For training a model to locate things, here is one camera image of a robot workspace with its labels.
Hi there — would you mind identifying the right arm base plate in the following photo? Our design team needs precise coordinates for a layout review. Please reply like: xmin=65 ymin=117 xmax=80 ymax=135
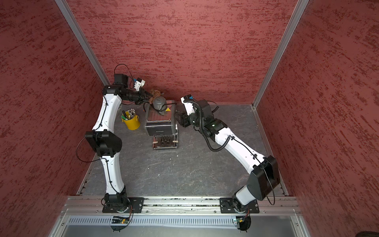
xmin=219 ymin=197 xmax=260 ymax=214

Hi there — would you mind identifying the silver coffee machine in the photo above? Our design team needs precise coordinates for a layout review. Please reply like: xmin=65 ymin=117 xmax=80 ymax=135
xmin=145 ymin=96 xmax=179 ymax=150

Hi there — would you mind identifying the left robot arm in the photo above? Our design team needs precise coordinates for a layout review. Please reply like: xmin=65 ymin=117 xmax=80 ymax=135
xmin=84 ymin=84 xmax=152 ymax=213

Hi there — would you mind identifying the yellow metal pen bucket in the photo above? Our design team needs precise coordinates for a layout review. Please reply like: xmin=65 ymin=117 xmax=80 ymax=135
xmin=121 ymin=115 xmax=141 ymax=130

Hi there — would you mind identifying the corner aluminium profile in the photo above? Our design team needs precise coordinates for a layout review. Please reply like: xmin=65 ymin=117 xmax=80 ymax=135
xmin=55 ymin=0 xmax=110 ymax=86
xmin=252 ymin=0 xmax=309 ymax=110

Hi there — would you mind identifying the right corner aluminium profile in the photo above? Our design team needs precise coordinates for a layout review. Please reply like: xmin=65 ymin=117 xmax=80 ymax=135
xmin=252 ymin=0 xmax=309 ymax=110

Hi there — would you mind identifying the bundle of pencils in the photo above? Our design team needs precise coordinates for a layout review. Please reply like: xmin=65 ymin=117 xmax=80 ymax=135
xmin=125 ymin=109 xmax=136 ymax=120

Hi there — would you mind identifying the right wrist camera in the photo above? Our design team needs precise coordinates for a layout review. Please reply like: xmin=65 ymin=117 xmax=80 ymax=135
xmin=181 ymin=95 xmax=213 ymax=119

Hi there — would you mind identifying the brown cloth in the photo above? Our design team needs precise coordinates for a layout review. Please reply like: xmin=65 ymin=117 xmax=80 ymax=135
xmin=149 ymin=89 xmax=161 ymax=104

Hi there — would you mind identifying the black power cord with plug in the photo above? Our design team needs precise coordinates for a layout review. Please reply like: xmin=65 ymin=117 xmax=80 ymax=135
xmin=143 ymin=100 xmax=178 ymax=116

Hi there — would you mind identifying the left corner aluminium profile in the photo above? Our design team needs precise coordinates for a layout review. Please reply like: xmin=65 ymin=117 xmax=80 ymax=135
xmin=55 ymin=0 xmax=110 ymax=86

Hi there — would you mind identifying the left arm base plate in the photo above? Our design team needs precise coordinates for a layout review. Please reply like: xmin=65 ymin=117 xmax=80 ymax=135
xmin=102 ymin=197 xmax=145 ymax=215

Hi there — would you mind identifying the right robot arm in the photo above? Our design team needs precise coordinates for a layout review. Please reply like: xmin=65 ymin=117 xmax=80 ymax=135
xmin=175 ymin=110 xmax=280 ymax=212

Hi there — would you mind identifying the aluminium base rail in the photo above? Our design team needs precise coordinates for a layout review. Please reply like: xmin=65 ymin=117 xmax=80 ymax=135
xmin=52 ymin=196 xmax=303 ymax=235

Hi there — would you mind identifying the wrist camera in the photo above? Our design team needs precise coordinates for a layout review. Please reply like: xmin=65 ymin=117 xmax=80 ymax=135
xmin=181 ymin=95 xmax=213 ymax=119
xmin=114 ymin=73 xmax=146 ymax=91

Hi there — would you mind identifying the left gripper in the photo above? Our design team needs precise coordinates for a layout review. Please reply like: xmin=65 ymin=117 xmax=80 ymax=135
xmin=123 ymin=88 xmax=155 ymax=104

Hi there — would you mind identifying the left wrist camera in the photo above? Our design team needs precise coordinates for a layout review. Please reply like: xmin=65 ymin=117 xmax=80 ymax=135
xmin=114 ymin=73 xmax=146 ymax=91

